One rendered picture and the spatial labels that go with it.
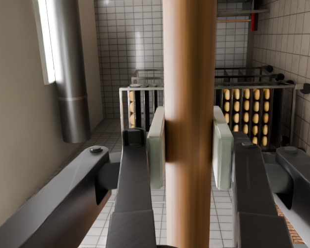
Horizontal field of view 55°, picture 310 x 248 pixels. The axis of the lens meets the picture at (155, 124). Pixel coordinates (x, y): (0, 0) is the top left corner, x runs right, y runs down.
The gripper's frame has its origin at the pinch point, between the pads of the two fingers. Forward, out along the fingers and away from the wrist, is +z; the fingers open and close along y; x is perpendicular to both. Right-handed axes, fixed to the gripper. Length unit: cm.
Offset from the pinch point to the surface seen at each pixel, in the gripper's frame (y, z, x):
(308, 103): 117, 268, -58
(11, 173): -142, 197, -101
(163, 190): -19, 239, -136
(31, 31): -143, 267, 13
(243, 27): 97, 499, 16
